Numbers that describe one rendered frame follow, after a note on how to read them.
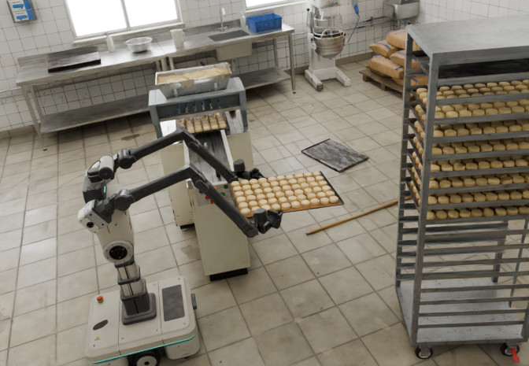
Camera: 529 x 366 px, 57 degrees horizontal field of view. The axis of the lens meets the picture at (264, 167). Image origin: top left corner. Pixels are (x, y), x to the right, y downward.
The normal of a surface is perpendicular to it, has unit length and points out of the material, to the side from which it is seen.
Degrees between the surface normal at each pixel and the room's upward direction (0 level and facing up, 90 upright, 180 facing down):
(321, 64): 90
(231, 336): 0
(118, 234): 101
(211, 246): 90
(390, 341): 0
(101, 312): 0
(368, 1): 90
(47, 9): 90
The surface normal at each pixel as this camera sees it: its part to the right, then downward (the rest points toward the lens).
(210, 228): 0.18, 0.47
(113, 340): -0.10, -0.87
